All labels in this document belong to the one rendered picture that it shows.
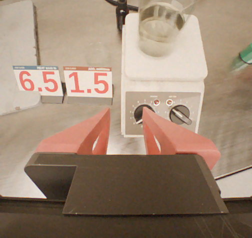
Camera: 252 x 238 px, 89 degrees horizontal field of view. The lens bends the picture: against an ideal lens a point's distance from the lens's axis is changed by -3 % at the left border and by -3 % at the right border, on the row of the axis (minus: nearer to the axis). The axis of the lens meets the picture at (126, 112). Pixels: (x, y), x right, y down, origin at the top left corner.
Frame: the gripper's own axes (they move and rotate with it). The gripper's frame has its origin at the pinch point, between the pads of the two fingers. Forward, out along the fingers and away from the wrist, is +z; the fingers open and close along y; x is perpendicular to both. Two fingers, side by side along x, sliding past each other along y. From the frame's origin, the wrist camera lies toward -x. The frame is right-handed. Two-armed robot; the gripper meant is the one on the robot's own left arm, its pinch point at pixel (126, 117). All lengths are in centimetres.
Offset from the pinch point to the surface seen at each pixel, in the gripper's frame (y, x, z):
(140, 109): -2.2, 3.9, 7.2
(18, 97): 21.7, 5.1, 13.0
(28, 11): 24.6, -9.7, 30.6
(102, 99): 4.7, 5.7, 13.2
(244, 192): -21.0, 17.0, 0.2
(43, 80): 16.1, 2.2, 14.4
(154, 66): -4.0, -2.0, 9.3
